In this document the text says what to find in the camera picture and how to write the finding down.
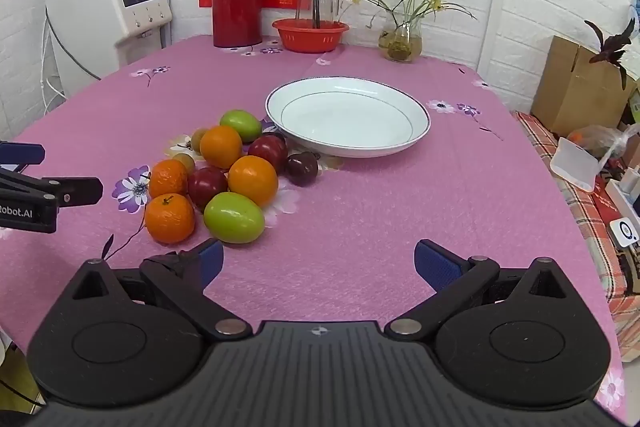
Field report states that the white device with round logo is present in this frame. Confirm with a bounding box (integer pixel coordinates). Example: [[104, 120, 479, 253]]
[[607, 217, 640, 253]]

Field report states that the white water dispenser with screen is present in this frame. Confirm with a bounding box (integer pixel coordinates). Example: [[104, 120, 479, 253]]
[[45, 0, 173, 98]]

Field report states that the dark purple plum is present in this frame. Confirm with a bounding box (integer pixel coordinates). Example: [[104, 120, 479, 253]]
[[285, 152, 320, 188]]

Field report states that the tangerine with stem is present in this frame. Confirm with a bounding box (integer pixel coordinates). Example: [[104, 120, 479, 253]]
[[144, 193, 196, 245], [148, 159, 189, 199]]

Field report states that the white porcelain plate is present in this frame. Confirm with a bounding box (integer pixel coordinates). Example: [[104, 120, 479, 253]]
[[265, 77, 431, 158]]

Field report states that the red plastic basket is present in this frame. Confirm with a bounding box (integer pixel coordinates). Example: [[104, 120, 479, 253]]
[[272, 19, 350, 54]]

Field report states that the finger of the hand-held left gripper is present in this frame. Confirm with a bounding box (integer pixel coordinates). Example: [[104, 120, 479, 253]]
[[0, 173, 104, 208], [0, 141, 46, 174]]

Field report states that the white plastic container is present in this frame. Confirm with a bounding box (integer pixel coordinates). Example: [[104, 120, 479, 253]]
[[550, 137, 601, 194]]

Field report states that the orange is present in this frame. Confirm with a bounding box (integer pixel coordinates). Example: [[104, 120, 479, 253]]
[[199, 125, 244, 170], [228, 155, 279, 208]]

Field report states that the red plum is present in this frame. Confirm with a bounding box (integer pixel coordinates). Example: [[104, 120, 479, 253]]
[[187, 167, 229, 210], [247, 134, 289, 174]]

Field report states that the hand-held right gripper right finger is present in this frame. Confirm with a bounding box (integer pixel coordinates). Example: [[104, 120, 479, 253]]
[[384, 239, 573, 342]]

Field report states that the cardboard box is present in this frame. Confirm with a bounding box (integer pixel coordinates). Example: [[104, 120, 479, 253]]
[[531, 35, 638, 138]]

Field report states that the clear plastic bag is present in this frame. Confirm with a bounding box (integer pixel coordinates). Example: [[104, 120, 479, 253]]
[[567, 124, 640, 160]]

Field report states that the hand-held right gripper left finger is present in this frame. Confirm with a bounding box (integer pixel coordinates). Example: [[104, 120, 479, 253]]
[[67, 238, 252, 342]]

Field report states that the green round fruit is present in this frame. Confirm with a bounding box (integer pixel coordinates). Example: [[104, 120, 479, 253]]
[[220, 109, 263, 144], [203, 192, 266, 245]]

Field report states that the pink floral tablecloth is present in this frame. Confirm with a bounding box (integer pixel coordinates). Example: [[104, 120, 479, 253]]
[[0, 34, 626, 413]]

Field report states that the white power adapter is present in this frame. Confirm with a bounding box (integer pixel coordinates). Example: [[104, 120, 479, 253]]
[[605, 167, 640, 218]]

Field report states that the white cable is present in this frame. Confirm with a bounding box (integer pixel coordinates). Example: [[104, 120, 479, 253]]
[[42, 4, 101, 108]]

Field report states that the orange plaid cloth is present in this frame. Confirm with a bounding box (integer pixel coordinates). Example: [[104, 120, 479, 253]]
[[512, 109, 640, 363]]

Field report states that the glass vase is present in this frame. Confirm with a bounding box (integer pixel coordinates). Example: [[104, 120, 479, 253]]
[[378, 14, 423, 62]]

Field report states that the dark purple leafy plant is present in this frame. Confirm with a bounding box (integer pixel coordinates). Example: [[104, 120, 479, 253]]
[[584, 18, 637, 90]]

